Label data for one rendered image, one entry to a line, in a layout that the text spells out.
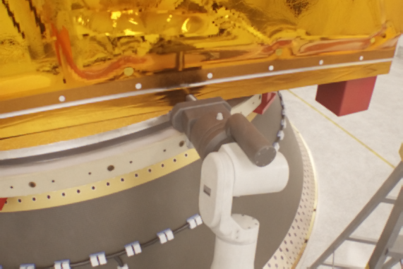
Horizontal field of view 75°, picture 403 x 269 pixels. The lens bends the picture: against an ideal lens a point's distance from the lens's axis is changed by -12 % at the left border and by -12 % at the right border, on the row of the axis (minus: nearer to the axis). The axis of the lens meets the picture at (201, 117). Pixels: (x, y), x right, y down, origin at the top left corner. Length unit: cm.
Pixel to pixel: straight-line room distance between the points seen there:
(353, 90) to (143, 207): 72
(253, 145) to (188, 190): 35
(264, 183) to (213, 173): 8
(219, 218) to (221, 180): 5
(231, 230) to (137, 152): 26
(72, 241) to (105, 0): 50
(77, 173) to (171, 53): 29
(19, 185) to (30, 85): 19
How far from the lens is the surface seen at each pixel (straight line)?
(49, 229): 70
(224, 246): 46
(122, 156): 58
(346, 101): 101
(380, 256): 121
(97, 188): 66
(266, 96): 86
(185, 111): 55
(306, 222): 118
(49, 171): 59
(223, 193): 40
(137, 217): 69
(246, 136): 42
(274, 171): 44
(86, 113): 63
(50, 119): 64
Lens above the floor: 206
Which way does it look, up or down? 30 degrees down
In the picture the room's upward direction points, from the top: straight up
